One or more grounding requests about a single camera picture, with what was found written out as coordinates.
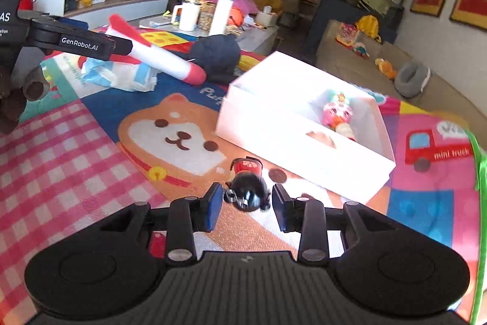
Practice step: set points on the white cardboard box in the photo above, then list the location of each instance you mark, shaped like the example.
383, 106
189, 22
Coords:
266, 100

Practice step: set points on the white coffee table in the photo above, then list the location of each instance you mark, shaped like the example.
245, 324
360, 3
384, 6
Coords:
251, 33

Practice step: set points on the clear snack jar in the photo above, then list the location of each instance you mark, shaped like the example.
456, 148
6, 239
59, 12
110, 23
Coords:
205, 18

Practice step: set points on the yellow plush toy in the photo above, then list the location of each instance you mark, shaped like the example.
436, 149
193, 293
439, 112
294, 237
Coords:
247, 62

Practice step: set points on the red white rocket plush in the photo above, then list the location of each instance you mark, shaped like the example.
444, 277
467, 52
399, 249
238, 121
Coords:
159, 54

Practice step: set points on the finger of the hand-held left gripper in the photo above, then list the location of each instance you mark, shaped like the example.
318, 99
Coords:
81, 43

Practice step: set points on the yellow backpack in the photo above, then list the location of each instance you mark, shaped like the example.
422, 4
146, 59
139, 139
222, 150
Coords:
368, 26

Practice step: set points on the grey neck pillow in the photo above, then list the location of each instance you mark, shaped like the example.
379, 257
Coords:
411, 75

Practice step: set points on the pink toy bag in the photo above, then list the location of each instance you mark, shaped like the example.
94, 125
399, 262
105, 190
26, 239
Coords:
348, 35

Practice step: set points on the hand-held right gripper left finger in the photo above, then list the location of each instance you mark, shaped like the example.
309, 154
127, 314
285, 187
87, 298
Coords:
213, 209

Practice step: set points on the orange plush toy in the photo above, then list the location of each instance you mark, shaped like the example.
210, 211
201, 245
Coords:
385, 68

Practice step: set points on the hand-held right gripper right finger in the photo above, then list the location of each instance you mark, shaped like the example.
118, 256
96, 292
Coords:
280, 212

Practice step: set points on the black red mouse figurine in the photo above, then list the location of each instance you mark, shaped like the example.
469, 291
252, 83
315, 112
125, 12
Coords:
249, 186

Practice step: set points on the blue white wipes packet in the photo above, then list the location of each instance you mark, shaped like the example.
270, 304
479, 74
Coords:
114, 75

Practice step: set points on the white tall bottle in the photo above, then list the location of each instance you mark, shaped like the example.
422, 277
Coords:
220, 13

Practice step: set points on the colourful cartoon play mat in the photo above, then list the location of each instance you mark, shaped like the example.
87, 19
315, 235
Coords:
76, 165

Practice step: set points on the white tissue box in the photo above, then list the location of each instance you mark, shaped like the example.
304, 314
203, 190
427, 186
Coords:
266, 18

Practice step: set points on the pink doll toy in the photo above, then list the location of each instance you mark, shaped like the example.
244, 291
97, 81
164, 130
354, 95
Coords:
338, 115

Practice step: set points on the small colourful toy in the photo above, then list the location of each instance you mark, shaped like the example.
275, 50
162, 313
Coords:
361, 51

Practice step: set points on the beige sofa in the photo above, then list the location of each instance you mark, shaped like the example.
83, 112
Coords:
418, 96

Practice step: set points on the person's left hand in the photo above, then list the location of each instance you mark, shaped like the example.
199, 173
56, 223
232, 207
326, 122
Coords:
15, 100

